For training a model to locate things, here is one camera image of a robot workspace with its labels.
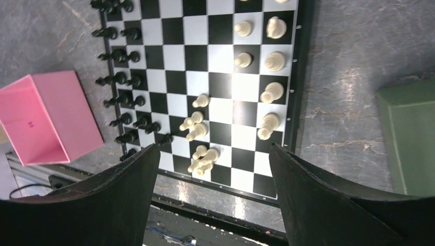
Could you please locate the pink plastic bin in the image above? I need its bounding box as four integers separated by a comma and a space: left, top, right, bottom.
1, 70, 104, 166

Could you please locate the green plastic bin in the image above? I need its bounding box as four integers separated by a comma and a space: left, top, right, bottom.
377, 78, 434, 197

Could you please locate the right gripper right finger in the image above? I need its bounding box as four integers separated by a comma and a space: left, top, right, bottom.
269, 143, 434, 245

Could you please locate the black and white chessboard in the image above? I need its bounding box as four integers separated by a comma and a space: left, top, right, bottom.
96, 1, 314, 206

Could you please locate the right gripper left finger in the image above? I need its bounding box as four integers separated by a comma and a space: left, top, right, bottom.
1, 144, 161, 245

